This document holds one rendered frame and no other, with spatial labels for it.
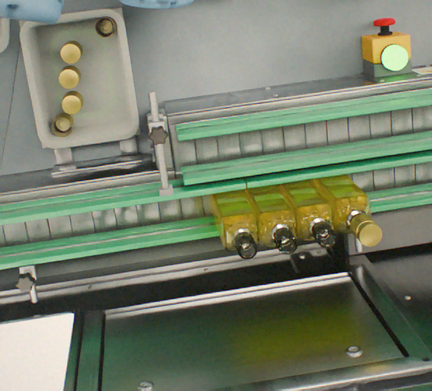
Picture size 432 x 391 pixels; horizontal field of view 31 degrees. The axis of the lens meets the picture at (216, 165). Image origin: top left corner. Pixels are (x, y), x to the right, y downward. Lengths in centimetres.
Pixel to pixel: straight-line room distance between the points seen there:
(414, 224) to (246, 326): 43
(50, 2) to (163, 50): 71
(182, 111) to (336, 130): 27
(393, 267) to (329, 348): 35
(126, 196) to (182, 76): 28
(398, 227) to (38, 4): 90
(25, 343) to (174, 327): 23
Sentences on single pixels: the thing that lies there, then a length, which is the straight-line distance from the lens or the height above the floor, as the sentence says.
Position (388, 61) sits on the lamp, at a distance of 141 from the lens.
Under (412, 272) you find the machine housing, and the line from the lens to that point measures 141.
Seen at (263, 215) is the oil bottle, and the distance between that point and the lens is 118.
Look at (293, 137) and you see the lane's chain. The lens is 136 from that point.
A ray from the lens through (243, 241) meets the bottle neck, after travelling 112.
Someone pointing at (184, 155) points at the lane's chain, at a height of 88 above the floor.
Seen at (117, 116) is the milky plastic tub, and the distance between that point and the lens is 144.
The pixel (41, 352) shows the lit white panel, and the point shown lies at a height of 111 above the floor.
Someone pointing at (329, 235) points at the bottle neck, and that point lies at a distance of 117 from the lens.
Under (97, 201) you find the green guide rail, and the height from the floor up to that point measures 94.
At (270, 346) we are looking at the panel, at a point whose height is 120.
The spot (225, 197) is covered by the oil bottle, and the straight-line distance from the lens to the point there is 127.
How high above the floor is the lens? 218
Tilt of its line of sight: 74 degrees down
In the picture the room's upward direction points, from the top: 157 degrees clockwise
